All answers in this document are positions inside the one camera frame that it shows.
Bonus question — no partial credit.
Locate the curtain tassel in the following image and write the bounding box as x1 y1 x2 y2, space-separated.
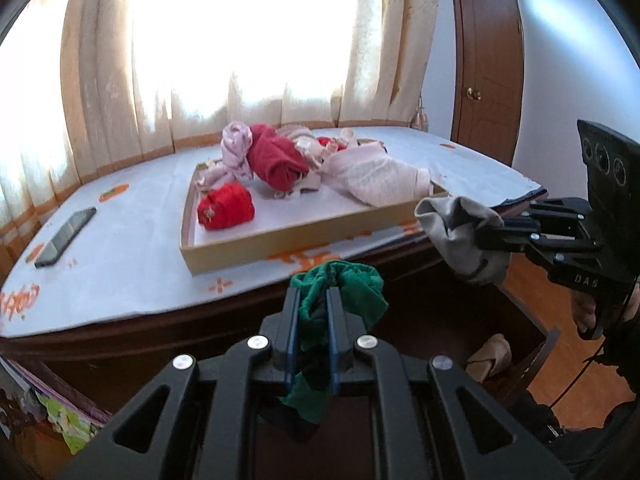
410 95 431 133

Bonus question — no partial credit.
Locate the black smartphone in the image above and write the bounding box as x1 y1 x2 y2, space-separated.
34 206 97 267

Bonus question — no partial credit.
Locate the dark wooden dresser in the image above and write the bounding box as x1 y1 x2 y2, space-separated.
0 230 551 411

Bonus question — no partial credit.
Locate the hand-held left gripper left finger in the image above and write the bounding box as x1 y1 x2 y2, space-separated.
57 287 303 480

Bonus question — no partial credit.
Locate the shallow cardboard tray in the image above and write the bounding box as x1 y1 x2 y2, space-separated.
180 137 451 277

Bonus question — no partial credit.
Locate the light pink underwear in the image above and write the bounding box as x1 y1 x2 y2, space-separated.
196 121 256 193

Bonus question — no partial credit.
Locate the wooden drawer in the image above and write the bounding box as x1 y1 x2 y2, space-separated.
45 280 561 480

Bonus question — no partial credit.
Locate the cream orange-trim curtain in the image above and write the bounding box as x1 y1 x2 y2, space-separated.
0 0 441 261

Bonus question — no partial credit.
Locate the beige sock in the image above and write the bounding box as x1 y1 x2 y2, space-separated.
465 334 513 383

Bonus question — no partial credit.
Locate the black cable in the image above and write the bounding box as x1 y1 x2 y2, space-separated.
547 280 640 408

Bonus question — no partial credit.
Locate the dark red underwear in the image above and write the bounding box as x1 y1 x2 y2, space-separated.
246 123 311 192

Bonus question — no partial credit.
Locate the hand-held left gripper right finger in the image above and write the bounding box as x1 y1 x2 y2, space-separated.
325 287 571 480

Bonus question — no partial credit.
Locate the floral cloth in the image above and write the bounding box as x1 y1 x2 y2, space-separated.
37 392 101 456

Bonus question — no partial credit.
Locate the cream underwear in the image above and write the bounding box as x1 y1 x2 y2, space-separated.
274 124 361 201

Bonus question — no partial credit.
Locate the grey sock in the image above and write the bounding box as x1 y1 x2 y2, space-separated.
415 196 511 286

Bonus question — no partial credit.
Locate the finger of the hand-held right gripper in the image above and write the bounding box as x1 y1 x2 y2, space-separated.
492 197 596 241
472 230 601 273

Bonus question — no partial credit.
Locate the bright red underwear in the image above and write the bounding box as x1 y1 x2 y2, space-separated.
196 183 256 231

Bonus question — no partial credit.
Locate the brown wooden door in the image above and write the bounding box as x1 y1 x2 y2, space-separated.
447 0 526 166

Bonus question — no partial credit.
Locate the pale pink ribbed underwear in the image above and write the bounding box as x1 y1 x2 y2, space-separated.
322 141 433 206

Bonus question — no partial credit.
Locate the person's dark jacket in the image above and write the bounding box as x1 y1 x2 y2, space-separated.
515 390 640 480

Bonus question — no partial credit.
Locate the green underwear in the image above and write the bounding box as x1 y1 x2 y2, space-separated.
277 260 390 436

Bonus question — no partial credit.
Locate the person's right hand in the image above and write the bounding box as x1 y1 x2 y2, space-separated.
571 287 601 337

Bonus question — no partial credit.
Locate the stack of papers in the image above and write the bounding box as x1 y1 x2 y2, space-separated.
0 355 113 426

